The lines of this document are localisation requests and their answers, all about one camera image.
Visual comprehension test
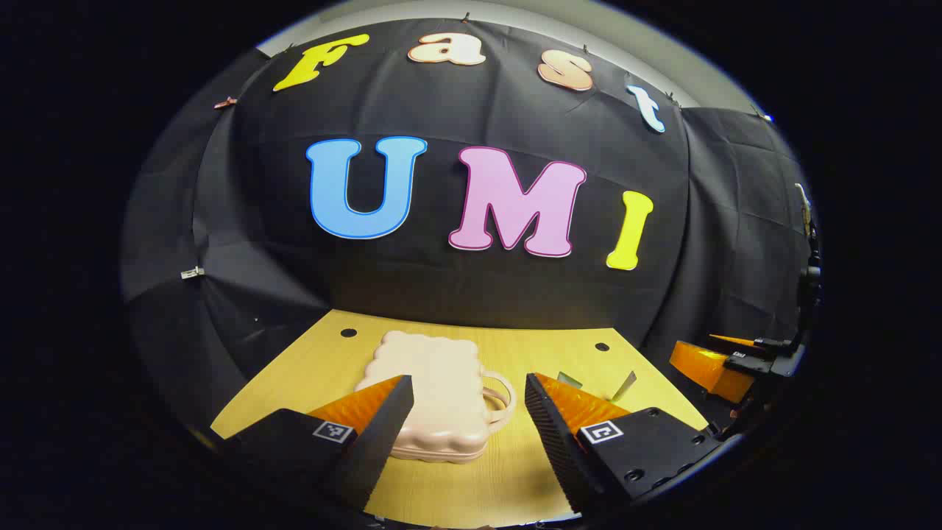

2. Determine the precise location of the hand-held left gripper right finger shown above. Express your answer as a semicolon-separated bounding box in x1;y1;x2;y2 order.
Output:
524;372;726;516

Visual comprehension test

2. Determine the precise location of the black backdrop cloth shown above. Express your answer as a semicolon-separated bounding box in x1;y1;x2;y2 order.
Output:
121;16;818;442

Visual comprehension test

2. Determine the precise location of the pink suitcase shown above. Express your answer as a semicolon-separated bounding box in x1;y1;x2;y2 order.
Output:
355;331;516;464

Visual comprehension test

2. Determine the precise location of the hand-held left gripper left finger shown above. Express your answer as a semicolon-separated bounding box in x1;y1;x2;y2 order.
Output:
213;374;415;516

